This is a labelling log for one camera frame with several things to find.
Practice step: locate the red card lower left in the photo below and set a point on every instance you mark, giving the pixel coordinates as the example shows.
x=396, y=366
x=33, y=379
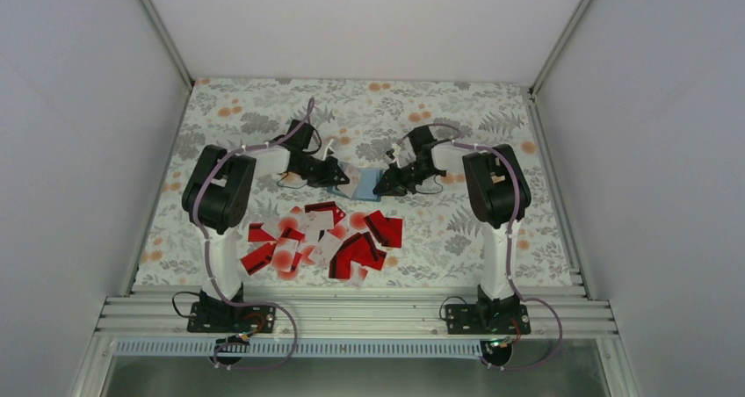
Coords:
x=258, y=258

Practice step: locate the blue slotted cable duct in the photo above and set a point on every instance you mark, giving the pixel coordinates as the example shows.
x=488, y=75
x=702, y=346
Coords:
x=274, y=347

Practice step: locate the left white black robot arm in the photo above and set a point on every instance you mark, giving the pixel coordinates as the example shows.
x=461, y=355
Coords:
x=217, y=194

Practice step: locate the red card striped right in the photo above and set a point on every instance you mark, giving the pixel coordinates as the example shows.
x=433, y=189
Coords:
x=378, y=225

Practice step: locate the red card lower centre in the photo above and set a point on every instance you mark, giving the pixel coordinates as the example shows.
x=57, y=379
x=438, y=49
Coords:
x=359, y=249

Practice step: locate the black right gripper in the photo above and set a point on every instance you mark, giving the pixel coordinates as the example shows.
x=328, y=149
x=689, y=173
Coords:
x=394, y=184

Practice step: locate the aluminium corner post right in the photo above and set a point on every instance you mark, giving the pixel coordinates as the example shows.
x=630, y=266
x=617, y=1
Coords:
x=559, y=46

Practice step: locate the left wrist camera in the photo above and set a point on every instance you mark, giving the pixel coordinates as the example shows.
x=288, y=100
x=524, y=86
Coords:
x=327, y=149

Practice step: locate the floral patterned table mat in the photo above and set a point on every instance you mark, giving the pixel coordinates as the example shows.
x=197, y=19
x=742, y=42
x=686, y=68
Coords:
x=442, y=240

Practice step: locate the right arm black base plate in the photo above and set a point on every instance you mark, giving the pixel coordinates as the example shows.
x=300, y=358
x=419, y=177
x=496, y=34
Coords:
x=464, y=320

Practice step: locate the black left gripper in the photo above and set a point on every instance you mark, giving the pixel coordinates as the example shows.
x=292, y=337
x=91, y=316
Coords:
x=327, y=177

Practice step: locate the blue leather card holder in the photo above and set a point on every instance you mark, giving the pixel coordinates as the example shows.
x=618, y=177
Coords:
x=370, y=177

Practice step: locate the white red-dot card lower left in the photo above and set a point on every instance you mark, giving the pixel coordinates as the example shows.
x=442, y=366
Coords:
x=286, y=259

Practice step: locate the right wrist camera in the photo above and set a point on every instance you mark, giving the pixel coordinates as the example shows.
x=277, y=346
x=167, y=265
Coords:
x=394, y=155

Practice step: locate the aluminium rail base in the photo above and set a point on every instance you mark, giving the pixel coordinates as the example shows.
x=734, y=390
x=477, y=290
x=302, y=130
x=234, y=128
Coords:
x=368, y=312

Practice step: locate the aluminium corner post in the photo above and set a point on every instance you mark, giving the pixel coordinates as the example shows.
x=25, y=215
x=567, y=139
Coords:
x=559, y=46
x=168, y=43

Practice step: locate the red card far right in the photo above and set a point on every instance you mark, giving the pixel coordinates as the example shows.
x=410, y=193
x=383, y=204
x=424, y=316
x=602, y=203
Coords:
x=392, y=233

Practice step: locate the aluminium corner post left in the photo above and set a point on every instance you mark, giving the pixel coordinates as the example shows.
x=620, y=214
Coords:
x=168, y=43

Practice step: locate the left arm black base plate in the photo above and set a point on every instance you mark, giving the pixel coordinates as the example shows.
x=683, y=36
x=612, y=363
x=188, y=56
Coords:
x=221, y=318

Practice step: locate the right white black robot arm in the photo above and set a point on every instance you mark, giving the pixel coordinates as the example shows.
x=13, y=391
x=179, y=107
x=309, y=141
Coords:
x=498, y=195

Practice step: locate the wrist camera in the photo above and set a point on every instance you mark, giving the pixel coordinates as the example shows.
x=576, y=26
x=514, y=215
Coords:
x=327, y=149
x=394, y=155

